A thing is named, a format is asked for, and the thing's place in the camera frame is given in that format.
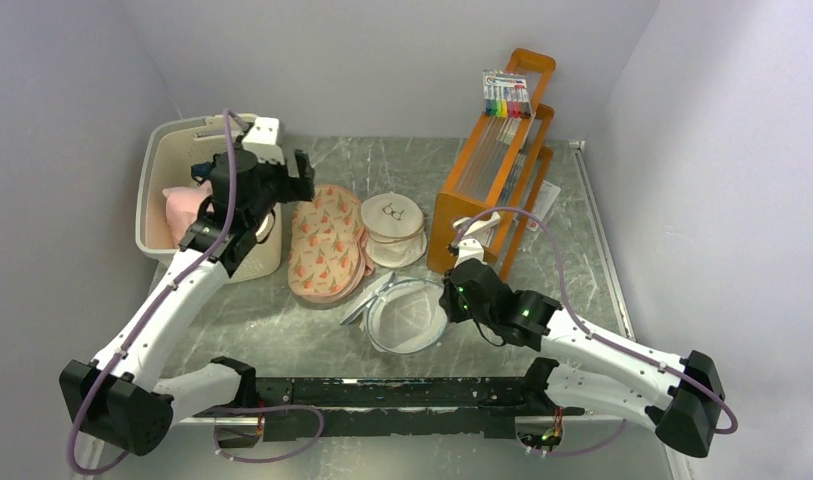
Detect cream plastic laundry basket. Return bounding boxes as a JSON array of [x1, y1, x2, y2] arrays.
[[135, 114, 282, 283]]

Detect coloured marker pen pack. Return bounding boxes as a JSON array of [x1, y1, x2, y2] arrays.
[[482, 70, 532, 119]]

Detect white mesh laundry bag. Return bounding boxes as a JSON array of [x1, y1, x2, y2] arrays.
[[340, 272, 448, 355]]

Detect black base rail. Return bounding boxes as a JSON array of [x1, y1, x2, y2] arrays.
[[192, 376, 586, 442]]

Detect cream glasses-print laundry bag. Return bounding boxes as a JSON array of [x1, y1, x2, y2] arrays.
[[360, 192, 427, 269]]

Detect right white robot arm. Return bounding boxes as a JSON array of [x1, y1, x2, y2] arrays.
[[439, 259, 726, 458]]

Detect pink bra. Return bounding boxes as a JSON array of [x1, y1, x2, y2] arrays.
[[162, 181, 212, 247]]

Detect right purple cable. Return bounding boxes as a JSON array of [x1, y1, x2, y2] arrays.
[[448, 207, 739, 436]]

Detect floral peach laundry bag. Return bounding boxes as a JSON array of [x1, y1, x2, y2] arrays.
[[288, 185, 375, 304]]

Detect orange wooden rack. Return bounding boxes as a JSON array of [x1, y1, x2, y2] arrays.
[[427, 48, 556, 277]]

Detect dark blue bra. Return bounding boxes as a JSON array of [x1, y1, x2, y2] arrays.
[[190, 162, 214, 185]]

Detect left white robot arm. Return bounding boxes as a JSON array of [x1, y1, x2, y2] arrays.
[[59, 147, 315, 467]]

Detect white paper leaflet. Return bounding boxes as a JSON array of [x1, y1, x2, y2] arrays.
[[531, 180, 561, 224]]

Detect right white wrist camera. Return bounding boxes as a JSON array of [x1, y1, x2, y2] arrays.
[[449, 212, 501, 267]]

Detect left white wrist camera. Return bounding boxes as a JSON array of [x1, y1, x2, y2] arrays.
[[241, 116, 285, 165]]

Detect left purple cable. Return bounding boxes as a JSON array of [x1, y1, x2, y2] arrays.
[[65, 108, 242, 476]]

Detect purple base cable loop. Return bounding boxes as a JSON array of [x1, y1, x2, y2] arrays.
[[212, 405, 326, 465]]

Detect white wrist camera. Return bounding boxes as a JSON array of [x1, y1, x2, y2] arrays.
[[241, 116, 285, 165], [449, 212, 501, 267]]

